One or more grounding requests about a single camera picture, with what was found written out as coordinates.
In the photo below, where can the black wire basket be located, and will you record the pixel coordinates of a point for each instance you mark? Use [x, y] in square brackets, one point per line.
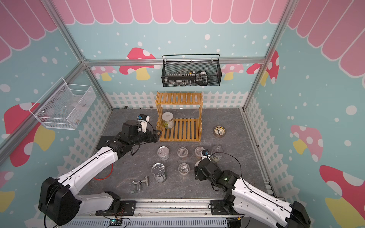
[189, 65]

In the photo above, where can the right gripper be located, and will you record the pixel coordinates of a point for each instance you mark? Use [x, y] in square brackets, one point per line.
[200, 175]

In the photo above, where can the orange seed plastic jar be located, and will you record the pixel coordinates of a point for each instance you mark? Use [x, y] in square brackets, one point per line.
[198, 152]

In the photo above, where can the wooden two-tier shelf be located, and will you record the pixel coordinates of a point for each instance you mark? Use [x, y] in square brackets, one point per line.
[183, 128]

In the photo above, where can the tall silver pull-tab can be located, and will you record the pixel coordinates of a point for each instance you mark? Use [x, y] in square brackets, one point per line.
[158, 172]

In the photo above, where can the black network switch box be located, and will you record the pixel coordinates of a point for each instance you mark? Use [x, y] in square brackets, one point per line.
[104, 141]

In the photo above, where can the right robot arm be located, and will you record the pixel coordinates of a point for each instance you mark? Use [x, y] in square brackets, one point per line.
[245, 199]

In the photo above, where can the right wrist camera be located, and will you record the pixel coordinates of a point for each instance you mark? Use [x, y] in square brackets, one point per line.
[205, 154]

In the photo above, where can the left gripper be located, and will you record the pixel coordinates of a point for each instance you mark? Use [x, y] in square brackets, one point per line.
[155, 137]

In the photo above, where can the red seed plastic jar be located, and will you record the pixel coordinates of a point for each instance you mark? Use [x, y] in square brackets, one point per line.
[182, 153]

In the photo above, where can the black white item in basket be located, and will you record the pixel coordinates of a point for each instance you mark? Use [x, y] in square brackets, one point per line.
[201, 78]

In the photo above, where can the connector strip in basket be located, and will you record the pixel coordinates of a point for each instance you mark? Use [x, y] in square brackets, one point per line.
[178, 80]

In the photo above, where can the green circuit board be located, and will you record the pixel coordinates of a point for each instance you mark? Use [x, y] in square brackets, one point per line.
[115, 222]

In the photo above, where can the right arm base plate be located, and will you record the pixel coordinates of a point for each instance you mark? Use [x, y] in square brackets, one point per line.
[219, 207]

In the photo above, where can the metal bracket tool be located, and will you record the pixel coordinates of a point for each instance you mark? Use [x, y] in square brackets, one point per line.
[138, 184]

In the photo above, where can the small clear lid jar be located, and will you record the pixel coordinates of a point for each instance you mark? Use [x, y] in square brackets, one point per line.
[184, 169]

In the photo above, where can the white wire basket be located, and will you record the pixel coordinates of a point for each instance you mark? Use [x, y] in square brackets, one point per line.
[64, 105]

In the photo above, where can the short pull-tab tin can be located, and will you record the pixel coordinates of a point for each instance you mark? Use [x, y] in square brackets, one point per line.
[217, 153]

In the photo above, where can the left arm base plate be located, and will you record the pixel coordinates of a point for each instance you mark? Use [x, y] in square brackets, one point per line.
[121, 208]

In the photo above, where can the purple label tin can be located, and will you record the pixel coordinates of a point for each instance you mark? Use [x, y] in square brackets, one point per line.
[163, 153]

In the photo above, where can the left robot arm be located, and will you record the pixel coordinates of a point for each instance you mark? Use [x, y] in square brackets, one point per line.
[60, 199]

